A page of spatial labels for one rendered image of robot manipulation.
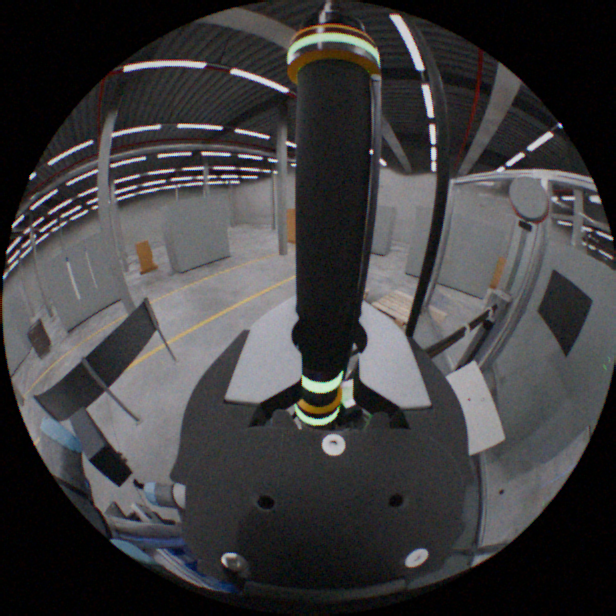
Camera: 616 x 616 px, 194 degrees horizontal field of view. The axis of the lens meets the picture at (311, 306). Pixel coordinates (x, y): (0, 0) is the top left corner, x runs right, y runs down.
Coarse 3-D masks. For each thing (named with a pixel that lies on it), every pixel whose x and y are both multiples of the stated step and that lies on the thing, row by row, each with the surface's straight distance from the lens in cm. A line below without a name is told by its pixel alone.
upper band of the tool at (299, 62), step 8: (360, 32) 12; (328, 40) 10; (336, 40) 10; (304, 56) 10; (312, 56) 10; (320, 56) 10; (328, 56) 10; (336, 56) 10; (344, 56) 10; (352, 56) 10; (360, 56) 10; (296, 64) 11; (304, 64) 10; (360, 64) 10; (368, 64) 10; (288, 72) 11; (296, 72) 11; (368, 72) 13; (376, 72) 11; (296, 80) 12
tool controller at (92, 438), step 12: (84, 408) 97; (72, 420) 96; (84, 420) 91; (84, 432) 87; (96, 432) 83; (84, 444) 84; (96, 444) 80; (108, 444) 84; (96, 456) 79; (108, 456) 80; (120, 456) 93; (96, 468) 82; (108, 468) 83; (120, 468) 86; (120, 480) 89
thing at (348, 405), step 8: (344, 384) 21; (352, 384) 21; (352, 400) 20; (344, 408) 20; (352, 408) 20; (360, 408) 22; (296, 416) 28; (336, 416) 21; (344, 416) 21; (352, 416) 21; (360, 416) 23; (336, 424) 23; (344, 424) 22
